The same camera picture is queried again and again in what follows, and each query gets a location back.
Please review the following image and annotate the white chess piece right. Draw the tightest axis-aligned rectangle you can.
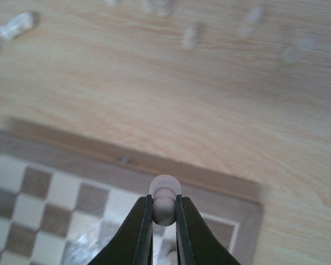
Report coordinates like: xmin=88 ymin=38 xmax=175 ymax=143
xmin=239 ymin=6 xmax=264 ymax=39

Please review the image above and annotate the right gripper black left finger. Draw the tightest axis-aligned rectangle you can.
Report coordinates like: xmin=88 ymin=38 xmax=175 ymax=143
xmin=89 ymin=194 xmax=153 ymax=265

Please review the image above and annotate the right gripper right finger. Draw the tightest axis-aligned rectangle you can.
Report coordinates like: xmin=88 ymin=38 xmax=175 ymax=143
xmin=175 ymin=195 xmax=239 ymax=265

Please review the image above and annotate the lying white chess piece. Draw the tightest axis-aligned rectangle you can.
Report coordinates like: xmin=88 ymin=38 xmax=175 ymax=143
xmin=0 ymin=11 xmax=40 ymax=41

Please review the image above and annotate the wooden chess board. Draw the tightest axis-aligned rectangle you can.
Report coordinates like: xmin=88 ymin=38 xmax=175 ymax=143
xmin=0 ymin=126 xmax=264 ymax=264

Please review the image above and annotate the white chess piece far left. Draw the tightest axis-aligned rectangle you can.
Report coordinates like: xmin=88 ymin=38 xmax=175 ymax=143
xmin=105 ymin=0 xmax=120 ymax=7

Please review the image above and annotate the white chess piece pair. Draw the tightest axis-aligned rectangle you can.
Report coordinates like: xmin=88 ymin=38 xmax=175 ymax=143
xmin=142 ymin=0 xmax=176 ymax=18

